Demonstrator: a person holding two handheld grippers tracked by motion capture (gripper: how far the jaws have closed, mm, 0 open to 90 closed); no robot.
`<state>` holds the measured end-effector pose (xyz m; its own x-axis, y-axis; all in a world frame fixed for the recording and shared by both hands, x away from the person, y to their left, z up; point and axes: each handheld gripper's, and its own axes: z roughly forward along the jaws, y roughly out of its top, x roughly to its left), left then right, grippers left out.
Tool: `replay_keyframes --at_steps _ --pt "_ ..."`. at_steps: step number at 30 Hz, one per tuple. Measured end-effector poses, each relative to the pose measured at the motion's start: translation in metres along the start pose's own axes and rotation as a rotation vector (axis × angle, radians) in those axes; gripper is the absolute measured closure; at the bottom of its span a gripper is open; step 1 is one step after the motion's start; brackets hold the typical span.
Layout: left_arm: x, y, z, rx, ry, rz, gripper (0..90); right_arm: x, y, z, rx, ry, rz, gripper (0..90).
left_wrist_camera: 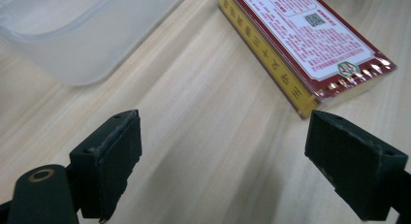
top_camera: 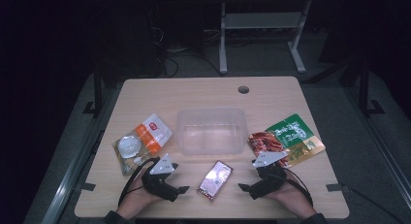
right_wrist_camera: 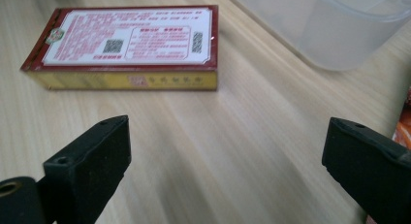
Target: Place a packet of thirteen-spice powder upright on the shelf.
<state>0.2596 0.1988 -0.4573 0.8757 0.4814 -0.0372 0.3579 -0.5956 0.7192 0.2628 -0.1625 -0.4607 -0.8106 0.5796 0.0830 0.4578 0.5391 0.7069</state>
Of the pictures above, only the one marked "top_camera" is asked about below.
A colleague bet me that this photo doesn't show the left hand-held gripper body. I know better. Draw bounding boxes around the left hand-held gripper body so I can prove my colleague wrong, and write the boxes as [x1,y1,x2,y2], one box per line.
[141,153,180,203]

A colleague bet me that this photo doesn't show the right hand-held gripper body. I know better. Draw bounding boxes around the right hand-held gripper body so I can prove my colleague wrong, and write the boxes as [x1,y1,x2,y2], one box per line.
[248,150,289,201]

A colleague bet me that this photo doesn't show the white orange snack packet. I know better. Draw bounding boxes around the white orange snack packet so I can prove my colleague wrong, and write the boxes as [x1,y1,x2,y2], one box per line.
[112,112,174,176]

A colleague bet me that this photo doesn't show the green red snack packet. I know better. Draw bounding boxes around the green red snack packet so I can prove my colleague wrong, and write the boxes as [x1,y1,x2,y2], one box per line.
[247,112,327,170]

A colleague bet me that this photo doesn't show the clear plastic container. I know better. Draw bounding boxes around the clear plastic container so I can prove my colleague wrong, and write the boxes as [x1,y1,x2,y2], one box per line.
[175,107,249,156]

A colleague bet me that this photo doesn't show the person's left hand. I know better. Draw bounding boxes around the person's left hand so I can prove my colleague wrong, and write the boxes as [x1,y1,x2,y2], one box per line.
[115,168,164,218]

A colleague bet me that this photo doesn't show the person's right hand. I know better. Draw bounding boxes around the person's right hand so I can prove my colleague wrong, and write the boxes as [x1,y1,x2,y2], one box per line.
[264,170,317,219]

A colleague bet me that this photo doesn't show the black metal stand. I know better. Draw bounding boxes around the black metal stand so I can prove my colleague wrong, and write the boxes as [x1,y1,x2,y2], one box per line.
[358,60,386,117]
[81,63,105,118]

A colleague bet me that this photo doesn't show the white metal stand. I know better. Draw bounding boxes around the white metal stand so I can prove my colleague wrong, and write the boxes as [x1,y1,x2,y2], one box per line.
[218,0,313,76]

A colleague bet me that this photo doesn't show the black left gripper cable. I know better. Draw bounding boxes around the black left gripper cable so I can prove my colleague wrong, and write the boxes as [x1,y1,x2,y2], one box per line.
[117,156,162,208]

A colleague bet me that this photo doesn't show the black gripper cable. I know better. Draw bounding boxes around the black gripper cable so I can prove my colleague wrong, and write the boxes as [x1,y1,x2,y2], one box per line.
[117,156,162,208]
[283,176,314,208]

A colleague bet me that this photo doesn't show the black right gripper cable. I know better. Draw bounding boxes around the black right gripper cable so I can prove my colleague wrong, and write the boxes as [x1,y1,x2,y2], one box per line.
[283,176,314,208]

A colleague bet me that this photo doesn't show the black table bracket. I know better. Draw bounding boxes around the black table bracket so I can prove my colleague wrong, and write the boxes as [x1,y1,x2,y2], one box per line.
[326,183,350,193]
[76,182,97,192]

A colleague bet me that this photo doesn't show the aluminium rail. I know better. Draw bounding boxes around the aluminium rail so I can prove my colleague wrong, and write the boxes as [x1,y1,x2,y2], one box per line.
[343,86,411,201]
[40,84,122,224]

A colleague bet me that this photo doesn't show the thin black floor cable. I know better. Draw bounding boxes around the thin black floor cable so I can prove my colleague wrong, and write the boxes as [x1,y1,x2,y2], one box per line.
[348,186,401,224]

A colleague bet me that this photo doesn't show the black floor cables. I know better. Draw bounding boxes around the black floor cables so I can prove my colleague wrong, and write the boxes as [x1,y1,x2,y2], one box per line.
[151,26,224,79]

